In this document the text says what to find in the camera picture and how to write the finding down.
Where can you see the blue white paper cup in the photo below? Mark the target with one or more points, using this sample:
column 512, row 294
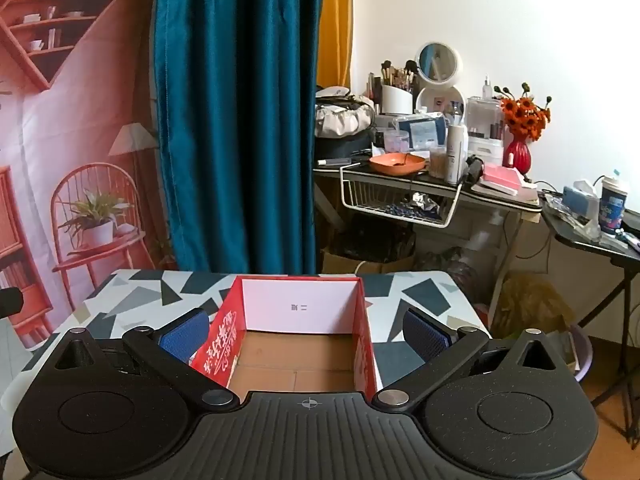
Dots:
column 614, row 205

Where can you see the orange plate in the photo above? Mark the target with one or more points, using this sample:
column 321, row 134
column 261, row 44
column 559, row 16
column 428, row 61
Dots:
column 397, row 164

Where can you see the clear cosmetics organizer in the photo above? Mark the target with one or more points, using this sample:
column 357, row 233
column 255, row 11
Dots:
column 485, row 125

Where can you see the white brush holder cup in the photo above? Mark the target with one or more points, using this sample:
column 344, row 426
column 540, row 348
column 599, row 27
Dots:
column 396, row 101

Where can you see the blue white plastic pack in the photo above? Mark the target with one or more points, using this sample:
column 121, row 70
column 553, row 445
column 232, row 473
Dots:
column 422, row 132

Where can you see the black plastic bag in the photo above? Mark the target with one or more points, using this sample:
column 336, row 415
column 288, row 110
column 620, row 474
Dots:
column 375, row 237

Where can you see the printed room backdrop cloth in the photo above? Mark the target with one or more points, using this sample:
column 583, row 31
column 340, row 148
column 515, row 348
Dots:
column 75, row 110

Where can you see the bunch of makeup brushes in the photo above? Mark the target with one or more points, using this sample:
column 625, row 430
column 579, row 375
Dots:
column 397, row 74

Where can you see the brown cardboard box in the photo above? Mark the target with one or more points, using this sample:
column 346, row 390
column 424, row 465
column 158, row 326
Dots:
column 345, row 262

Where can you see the yellow-brown plastic bag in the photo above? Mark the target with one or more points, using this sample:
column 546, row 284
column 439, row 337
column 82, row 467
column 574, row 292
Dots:
column 530, row 305

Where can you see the red cardboard box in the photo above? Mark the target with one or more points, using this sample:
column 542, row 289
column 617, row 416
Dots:
column 300, row 305

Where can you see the small clear bottle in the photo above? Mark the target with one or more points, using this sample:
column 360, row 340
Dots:
column 487, row 89

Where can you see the white round vanity mirror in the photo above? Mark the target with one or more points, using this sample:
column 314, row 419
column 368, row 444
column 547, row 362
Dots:
column 440, row 100

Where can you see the beige fabric bag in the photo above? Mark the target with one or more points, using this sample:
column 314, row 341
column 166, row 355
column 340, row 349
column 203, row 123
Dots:
column 342, row 121

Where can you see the black folding side table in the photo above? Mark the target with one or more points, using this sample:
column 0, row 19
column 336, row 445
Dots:
column 575, row 240

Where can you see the black white marker pen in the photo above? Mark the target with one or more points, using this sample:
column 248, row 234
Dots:
column 335, row 162

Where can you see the orange artificial flowers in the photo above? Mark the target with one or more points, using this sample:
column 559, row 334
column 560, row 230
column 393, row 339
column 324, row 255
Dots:
column 522, row 115

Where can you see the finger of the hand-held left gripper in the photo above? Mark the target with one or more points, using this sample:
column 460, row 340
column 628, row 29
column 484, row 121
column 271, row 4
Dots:
column 10, row 302

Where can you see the yellow curtain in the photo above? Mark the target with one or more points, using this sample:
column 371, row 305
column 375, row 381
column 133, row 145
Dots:
column 337, row 20

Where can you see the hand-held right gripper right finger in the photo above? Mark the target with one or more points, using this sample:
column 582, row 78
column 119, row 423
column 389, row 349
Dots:
column 426, row 334

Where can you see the desk with black top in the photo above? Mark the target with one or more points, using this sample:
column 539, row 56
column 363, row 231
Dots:
column 500, row 200

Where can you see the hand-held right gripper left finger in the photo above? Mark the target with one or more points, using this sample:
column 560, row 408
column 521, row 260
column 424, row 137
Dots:
column 184, row 336

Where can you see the blue tissue box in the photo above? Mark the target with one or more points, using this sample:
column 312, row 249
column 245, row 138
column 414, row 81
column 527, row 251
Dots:
column 577, row 201

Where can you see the clear box with pink contents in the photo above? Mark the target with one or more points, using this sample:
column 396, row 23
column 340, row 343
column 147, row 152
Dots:
column 392, row 141

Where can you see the red vase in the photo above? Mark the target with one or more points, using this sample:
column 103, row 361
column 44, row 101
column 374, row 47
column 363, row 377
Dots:
column 517, row 157

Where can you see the white spray can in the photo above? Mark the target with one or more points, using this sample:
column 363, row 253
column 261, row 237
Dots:
column 457, row 155

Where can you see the crumpled foil packet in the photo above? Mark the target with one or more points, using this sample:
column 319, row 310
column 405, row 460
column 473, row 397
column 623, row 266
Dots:
column 415, row 204

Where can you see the cotton swab jar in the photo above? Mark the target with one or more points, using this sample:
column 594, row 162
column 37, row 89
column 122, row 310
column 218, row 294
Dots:
column 438, row 162

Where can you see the teal curtain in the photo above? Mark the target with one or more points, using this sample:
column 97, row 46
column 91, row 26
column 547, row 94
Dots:
column 225, row 110

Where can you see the purple plastic basin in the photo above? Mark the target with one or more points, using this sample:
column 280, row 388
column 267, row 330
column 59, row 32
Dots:
column 584, row 355

